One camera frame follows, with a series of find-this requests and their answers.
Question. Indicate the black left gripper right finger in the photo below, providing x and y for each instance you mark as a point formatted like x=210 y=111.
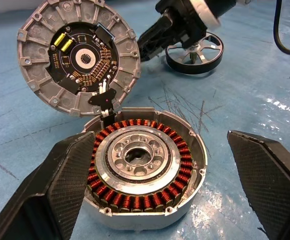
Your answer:
x=270 y=180

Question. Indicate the silver motor lid circuit board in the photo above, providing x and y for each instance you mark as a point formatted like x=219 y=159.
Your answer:
x=37 y=75

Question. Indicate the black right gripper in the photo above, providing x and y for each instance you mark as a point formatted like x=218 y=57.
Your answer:
x=182 y=17

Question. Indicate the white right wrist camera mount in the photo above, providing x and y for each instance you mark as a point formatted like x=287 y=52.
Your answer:
x=206 y=12

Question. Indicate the silver motor housing copper coils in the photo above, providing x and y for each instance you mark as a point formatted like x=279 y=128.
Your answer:
x=144 y=180

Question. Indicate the black-rimmed spoked rotor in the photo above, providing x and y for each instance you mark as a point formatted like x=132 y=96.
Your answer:
x=197 y=70

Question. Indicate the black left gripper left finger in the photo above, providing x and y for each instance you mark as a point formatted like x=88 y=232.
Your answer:
x=59 y=180

